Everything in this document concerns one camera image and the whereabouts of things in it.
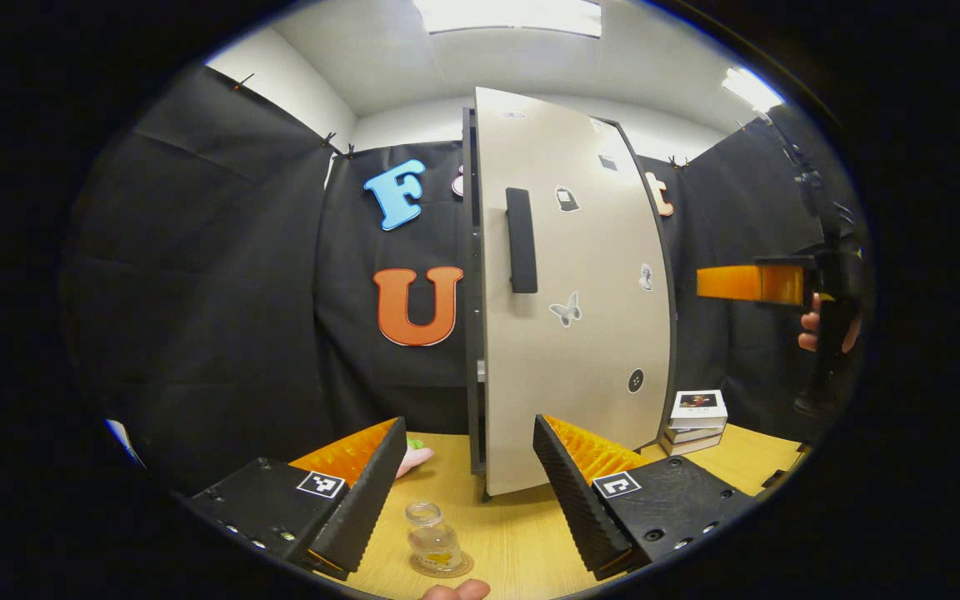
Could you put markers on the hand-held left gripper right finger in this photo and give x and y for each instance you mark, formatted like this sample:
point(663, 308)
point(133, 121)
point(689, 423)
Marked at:
point(580, 500)

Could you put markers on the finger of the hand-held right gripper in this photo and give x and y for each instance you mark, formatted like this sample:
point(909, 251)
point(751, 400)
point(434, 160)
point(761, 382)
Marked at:
point(747, 283)

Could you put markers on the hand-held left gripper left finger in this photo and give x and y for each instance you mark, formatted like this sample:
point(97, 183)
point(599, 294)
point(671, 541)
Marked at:
point(367, 496)

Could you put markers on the clear glass bottle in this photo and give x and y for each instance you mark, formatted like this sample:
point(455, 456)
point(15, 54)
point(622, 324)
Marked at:
point(432, 537)

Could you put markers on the beige cabinet door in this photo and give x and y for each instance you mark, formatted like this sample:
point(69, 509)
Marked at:
point(580, 400)

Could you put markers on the round brown coaster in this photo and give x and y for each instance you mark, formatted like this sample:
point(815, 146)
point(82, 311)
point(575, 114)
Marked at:
point(467, 566)

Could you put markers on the dark grey cabinet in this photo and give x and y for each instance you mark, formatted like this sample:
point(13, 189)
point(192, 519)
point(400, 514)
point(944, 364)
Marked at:
point(470, 292)

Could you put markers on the pink and green plush toy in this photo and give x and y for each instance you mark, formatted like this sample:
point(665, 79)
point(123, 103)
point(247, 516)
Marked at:
point(412, 462)

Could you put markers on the white picture cover book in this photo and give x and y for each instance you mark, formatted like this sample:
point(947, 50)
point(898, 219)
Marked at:
point(697, 414)

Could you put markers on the small ceiling light panel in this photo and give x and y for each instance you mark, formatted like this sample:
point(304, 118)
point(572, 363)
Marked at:
point(751, 87)

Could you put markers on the black backdrop cloth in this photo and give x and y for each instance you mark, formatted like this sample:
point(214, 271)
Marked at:
point(197, 292)

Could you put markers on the large ceiling light panel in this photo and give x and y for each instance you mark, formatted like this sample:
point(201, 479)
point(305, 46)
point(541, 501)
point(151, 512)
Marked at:
point(505, 15)

